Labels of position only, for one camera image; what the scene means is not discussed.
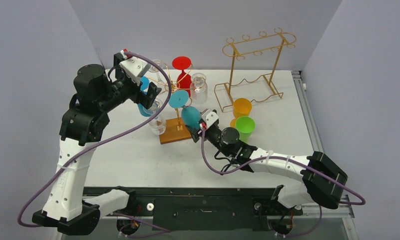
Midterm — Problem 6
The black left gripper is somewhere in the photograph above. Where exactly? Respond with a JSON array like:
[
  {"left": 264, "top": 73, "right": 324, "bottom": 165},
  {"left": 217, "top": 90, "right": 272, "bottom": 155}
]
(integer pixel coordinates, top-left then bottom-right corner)
[{"left": 98, "top": 55, "right": 161, "bottom": 113}]

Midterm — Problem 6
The blue plastic goblet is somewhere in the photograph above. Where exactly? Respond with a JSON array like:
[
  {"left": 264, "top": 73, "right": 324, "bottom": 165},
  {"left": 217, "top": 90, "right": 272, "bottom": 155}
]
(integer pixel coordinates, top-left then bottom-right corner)
[
  {"left": 138, "top": 76, "right": 153, "bottom": 118},
  {"left": 168, "top": 90, "right": 201, "bottom": 130}
]

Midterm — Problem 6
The gold spiral rack wooden base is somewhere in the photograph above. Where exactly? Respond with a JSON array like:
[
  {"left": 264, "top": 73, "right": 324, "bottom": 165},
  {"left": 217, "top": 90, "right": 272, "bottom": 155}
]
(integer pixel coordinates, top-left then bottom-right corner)
[{"left": 143, "top": 61, "right": 207, "bottom": 145}]

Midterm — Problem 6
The patterned clear glass goblet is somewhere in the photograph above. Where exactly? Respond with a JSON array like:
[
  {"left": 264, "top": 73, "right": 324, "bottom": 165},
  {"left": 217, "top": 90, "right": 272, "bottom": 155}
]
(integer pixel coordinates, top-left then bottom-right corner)
[{"left": 190, "top": 72, "right": 208, "bottom": 104}]

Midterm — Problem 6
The small clear wine glass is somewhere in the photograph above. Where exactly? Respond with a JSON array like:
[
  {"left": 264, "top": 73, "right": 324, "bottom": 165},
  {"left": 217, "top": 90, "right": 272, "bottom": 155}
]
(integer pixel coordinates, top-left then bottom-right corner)
[{"left": 144, "top": 98, "right": 166, "bottom": 135}]

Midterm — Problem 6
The blue plastic goblet front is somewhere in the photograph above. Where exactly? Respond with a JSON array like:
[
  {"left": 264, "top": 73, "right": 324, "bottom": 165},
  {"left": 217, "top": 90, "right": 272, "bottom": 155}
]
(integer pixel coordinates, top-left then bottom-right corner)
[{"left": 168, "top": 90, "right": 201, "bottom": 130}]

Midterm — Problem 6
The red plastic goblet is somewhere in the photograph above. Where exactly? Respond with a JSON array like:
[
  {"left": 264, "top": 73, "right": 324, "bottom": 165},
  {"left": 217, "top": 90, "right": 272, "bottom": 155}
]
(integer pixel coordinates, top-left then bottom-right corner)
[{"left": 172, "top": 56, "right": 192, "bottom": 96}]

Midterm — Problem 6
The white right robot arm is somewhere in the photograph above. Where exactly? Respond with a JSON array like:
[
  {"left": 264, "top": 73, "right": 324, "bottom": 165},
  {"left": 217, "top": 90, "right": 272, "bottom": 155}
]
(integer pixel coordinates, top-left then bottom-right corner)
[{"left": 187, "top": 121, "right": 348, "bottom": 214}]

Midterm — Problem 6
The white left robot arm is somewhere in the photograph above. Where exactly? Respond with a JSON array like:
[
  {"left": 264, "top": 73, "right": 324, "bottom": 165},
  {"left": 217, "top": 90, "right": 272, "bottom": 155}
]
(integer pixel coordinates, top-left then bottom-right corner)
[{"left": 31, "top": 50, "right": 161, "bottom": 236}]

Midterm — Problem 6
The green plastic goblet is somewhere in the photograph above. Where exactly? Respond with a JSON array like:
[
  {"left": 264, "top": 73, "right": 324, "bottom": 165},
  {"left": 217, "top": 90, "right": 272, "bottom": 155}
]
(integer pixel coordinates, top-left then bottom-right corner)
[{"left": 235, "top": 116, "right": 256, "bottom": 143}]

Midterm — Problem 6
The orange plastic goblet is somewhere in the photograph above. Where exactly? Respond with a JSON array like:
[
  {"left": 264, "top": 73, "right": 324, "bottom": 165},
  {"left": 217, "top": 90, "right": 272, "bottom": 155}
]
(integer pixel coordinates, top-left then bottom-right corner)
[{"left": 230, "top": 98, "right": 252, "bottom": 128}]

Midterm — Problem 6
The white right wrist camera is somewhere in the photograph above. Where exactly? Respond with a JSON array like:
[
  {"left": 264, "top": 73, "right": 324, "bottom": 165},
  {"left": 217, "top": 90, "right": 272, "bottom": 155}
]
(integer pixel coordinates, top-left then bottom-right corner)
[{"left": 199, "top": 108, "right": 219, "bottom": 129}]

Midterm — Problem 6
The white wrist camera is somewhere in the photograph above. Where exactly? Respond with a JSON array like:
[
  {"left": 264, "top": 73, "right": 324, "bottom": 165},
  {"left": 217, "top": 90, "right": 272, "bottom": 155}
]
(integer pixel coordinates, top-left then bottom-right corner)
[
  {"left": 199, "top": 108, "right": 219, "bottom": 129},
  {"left": 118, "top": 49, "right": 151, "bottom": 87}
]

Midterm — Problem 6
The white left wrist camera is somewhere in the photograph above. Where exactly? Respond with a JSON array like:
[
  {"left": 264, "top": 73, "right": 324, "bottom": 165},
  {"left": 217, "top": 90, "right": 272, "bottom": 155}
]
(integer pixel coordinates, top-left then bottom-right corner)
[{"left": 118, "top": 49, "right": 151, "bottom": 87}]

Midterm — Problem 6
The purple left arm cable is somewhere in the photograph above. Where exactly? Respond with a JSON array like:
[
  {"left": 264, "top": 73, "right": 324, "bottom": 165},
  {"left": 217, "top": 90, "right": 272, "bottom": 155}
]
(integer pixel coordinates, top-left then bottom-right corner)
[{"left": 17, "top": 50, "right": 173, "bottom": 239}]

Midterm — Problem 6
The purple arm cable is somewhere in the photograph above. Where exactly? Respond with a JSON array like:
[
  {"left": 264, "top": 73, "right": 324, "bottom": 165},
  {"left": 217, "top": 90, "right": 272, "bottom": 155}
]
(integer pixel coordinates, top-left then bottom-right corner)
[
  {"left": 17, "top": 50, "right": 173, "bottom": 239},
  {"left": 200, "top": 127, "right": 367, "bottom": 239}
]

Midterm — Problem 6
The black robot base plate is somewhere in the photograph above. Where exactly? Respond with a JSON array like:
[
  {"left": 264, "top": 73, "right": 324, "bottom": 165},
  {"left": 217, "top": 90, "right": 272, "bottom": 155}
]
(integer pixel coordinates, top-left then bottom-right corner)
[{"left": 118, "top": 187, "right": 303, "bottom": 231}]

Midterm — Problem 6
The gold rectangular wire glass rack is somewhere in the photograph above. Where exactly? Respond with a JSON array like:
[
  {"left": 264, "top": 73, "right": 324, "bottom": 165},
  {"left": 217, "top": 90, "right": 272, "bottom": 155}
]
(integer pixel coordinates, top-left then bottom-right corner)
[{"left": 213, "top": 27, "right": 298, "bottom": 112}]

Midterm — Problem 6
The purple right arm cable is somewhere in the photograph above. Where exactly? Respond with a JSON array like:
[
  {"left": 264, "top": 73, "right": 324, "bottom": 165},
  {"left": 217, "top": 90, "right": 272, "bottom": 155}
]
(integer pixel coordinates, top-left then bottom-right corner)
[{"left": 200, "top": 127, "right": 367, "bottom": 239}]

